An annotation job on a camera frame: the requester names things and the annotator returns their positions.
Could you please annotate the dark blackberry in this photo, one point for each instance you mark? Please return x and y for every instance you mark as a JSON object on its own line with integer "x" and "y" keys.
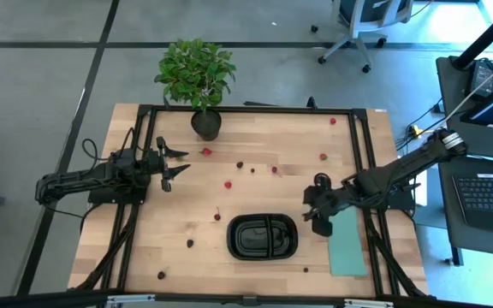
{"x": 190, "y": 243}
{"x": 239, "y": 164}

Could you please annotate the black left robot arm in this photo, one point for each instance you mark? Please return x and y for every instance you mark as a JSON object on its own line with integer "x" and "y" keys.
{"x": 79, "y": 177}

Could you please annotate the yellow plug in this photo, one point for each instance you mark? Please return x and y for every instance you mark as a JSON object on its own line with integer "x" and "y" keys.
{"x": 415, "y": 130}

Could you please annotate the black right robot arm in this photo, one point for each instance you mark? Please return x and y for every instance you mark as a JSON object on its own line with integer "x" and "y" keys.
{"x": 400, "y": 167}

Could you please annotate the black power adapter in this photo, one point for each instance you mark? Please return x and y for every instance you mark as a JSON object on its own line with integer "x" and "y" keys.
{"x": 482, "y": 77}

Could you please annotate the red raspberry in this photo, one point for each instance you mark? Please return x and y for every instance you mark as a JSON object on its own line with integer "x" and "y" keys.
{"x": 228, "y": 185}

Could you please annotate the black side desk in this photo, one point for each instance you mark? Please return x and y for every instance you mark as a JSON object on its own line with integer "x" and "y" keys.
{"x": 449, "y": 94}

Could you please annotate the white office chair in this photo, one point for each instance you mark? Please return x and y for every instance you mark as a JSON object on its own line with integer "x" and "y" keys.
{"x": 358, "y": 13}

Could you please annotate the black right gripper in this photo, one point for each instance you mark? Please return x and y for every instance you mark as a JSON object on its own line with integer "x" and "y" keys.
{"x": 325, "y": 205}

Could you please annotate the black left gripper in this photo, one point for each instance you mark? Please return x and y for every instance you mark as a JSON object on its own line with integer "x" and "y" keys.
{"x": 165, "y": 171}

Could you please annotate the green potted plant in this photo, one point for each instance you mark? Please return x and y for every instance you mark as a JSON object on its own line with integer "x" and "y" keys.
{"x": 195, "y": 72}

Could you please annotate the black plastic tupperware container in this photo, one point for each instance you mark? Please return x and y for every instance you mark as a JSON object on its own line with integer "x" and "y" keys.
{"x": 238, "y": 248}

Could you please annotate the green cloth mat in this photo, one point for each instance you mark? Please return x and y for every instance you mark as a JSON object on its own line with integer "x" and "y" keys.
{"x": 349, "y": 252}

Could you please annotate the small leafy-capped strawberry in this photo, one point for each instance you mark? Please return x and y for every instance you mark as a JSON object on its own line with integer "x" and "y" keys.
{"x": 180, "y": 158}

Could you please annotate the dark red cherry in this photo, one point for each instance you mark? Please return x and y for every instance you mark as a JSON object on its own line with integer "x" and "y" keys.
{"x": 274, "y": 169}
{"x": 217, "y": 217}

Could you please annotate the black vertical pole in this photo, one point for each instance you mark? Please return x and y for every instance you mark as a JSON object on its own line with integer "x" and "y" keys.
{"x": 486, "y": 36}

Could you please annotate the black keyboard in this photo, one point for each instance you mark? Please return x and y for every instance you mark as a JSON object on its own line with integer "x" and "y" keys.
{"x": 490, "y": 201}

